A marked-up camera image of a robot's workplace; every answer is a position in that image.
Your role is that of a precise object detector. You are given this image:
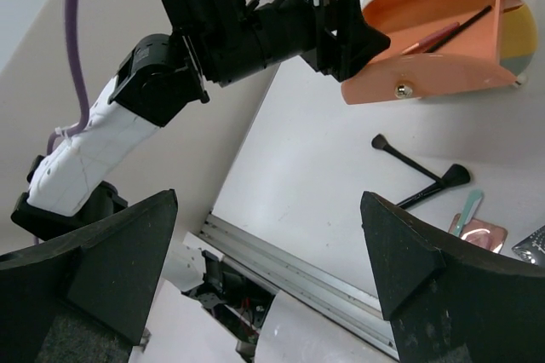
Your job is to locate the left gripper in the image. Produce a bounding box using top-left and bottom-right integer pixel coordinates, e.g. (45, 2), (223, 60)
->
(238, 0), (391, 82)

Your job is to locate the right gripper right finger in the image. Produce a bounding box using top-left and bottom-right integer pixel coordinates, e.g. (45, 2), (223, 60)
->
(360, 192), (544, 362)

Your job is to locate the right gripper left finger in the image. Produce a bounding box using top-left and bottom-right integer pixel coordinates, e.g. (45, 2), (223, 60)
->
(1, 189), (178, 362)

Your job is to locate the orange makeup spatula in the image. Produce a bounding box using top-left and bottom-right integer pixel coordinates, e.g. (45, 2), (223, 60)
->
(400, 22), (460, 55)

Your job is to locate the black cosmetic box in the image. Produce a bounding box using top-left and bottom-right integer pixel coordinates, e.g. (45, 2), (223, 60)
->
(512, 226), (545, 268)

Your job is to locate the black round-head makeup brush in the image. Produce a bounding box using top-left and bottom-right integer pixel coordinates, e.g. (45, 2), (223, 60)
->
(371, 134), (440, 182)

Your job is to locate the thin black makeup brush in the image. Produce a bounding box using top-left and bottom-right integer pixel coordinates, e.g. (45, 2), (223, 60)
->
(426, 5), (493, 53)

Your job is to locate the black fan makeup brush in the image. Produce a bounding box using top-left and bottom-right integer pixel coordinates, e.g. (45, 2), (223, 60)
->
(397, 164), (471, 210)

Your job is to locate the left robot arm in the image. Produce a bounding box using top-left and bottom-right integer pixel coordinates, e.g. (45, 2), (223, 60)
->
(11, 0), (390, 240)

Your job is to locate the pink makeup packet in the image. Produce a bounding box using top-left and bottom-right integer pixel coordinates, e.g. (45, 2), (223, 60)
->
(459, 217), (508, 254)

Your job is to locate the teal makeup spatula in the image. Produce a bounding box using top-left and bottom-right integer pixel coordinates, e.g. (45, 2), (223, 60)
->
(450, 189), (484, 237)

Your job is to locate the cream oval drawer cabinet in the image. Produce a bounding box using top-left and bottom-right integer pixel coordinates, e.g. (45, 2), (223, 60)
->
(343, 0), (537, 99)

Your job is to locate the aluminium rail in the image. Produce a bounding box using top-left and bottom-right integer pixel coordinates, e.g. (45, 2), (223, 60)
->
(199, 214), (399, 360)

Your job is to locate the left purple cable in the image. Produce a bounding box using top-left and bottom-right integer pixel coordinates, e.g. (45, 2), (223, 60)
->
(44, 0), (93, 155)

